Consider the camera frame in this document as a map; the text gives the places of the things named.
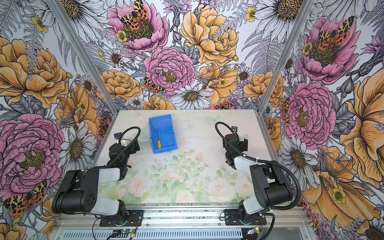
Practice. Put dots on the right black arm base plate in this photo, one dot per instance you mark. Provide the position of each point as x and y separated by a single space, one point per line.
239 217

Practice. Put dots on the yellow handled screwdriver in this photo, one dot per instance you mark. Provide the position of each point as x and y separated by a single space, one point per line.
159 141

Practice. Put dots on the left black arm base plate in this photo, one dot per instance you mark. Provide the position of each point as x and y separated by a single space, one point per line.
132 218

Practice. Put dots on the left green circuit board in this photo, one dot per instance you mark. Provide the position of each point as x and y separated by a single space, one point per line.
125 233

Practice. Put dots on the blue plastic storage bin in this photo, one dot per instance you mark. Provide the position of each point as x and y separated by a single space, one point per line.
163 125

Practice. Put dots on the green circuit board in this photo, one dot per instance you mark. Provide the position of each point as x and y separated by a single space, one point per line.
252 231
125 233

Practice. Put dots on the right green circuit board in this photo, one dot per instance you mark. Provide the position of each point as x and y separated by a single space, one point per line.
252 231

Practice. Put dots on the aluminium front frame rail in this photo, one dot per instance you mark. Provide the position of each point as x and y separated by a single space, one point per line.
187 222

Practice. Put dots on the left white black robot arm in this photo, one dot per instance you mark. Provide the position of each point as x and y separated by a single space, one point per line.
78 192

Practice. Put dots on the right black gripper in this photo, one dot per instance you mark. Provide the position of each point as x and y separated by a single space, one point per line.
243 146

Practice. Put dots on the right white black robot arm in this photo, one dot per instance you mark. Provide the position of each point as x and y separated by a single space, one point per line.
270 189

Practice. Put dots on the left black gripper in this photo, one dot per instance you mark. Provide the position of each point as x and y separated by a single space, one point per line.
133 150

